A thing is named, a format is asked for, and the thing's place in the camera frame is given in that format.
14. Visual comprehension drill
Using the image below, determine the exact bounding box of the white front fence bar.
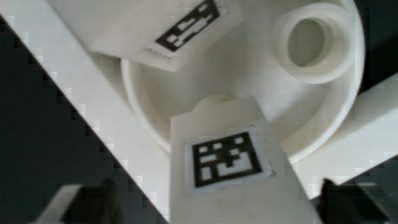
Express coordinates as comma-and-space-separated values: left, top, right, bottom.
0, 0, 171, 214

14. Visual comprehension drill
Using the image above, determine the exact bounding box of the white fence bar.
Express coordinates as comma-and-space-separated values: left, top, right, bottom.
0, 0, 171, 214
294, 73, 398, 198

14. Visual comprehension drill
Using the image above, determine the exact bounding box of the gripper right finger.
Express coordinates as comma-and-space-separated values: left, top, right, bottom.
317, 179, 398, 224

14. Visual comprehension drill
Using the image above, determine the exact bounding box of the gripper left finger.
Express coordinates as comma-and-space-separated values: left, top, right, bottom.
33, 178, 125, 224

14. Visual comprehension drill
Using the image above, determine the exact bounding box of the white right fence bar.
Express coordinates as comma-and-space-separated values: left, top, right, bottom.
294, 73, 398, 198

